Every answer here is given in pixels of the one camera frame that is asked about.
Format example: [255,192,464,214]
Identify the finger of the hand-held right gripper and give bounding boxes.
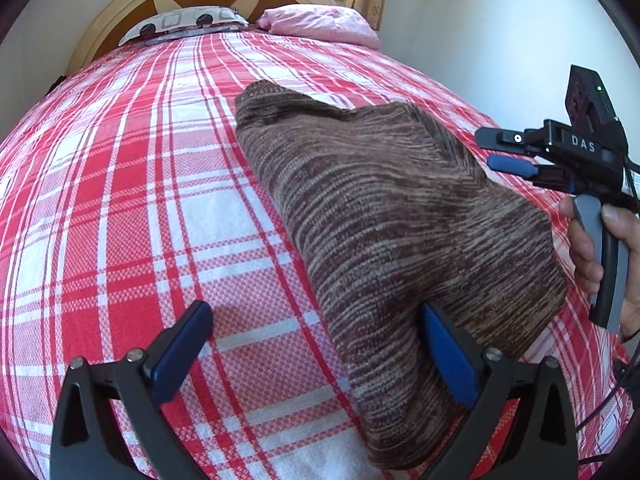
[486,154,572,192]
[475,127,547,155]

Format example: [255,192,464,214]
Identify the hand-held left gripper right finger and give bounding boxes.
[419,301,586,480]

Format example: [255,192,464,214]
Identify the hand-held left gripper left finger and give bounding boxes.
[50,300,215,480]

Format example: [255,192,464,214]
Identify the brown striped knit sweater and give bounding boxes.
[233,80,569,471]

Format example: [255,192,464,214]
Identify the person's right hand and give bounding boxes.
[559,195,640,343]

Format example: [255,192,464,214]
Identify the red white plaid blanket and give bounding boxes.
[0,29,637,480]

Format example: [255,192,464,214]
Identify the pink pillow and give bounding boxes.
[255,4,382,51]

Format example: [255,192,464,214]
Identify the patterned white pillow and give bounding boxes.
[117,5,250,47]

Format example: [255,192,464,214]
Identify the cream wooden headboard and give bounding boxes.
[65,0,337,77]

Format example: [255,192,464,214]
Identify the black cable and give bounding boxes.
[575,345,640,466]

